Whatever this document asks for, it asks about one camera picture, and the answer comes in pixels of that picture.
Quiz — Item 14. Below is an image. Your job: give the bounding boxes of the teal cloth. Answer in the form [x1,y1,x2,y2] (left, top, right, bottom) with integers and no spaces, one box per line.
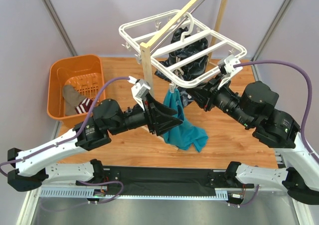
[163,89,208,153]

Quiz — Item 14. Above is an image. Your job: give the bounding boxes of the white clip hanger frame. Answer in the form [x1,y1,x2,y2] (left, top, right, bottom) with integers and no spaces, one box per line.
[119,9,247,91]

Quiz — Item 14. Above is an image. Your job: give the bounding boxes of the grey maroon striped sock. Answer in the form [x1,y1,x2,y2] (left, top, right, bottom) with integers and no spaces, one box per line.
[62,85,93,116]

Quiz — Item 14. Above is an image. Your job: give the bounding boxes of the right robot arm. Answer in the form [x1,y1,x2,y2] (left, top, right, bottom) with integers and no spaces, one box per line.
[187,76,319,205]

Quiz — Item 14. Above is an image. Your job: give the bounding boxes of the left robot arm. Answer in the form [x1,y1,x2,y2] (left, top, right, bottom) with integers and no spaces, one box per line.
[7,95,182,192]

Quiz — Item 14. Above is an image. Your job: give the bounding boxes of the dark patterned shorts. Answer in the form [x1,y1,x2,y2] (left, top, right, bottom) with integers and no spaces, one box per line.
[154,27,209,106]

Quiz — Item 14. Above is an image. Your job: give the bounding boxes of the wooden drying rack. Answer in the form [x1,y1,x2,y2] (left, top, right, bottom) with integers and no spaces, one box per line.
[139,0,233,154]

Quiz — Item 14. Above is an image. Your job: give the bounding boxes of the black base cloth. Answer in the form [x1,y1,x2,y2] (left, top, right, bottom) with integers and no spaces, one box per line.
[103,166,215,195]

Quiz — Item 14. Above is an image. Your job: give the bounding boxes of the orange laundry basket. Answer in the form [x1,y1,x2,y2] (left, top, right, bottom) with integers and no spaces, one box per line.
[47,54,105,128]

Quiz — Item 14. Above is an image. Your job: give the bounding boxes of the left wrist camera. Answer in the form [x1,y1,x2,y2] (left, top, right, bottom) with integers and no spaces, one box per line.
[129,76,151,110]

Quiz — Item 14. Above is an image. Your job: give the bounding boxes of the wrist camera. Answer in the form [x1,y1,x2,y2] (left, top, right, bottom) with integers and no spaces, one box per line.
[129,76,151,110]
[217,55,243,90]

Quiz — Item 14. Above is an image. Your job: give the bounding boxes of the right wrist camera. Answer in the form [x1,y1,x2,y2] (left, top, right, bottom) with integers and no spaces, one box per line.
[217,55,243,90]

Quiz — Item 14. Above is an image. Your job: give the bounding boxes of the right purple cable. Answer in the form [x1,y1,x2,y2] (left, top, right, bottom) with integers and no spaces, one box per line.
[233,59,319,158]

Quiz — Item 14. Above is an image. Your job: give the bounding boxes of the slotted cable duct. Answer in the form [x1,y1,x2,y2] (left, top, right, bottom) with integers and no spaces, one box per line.
[39,187,228,201]

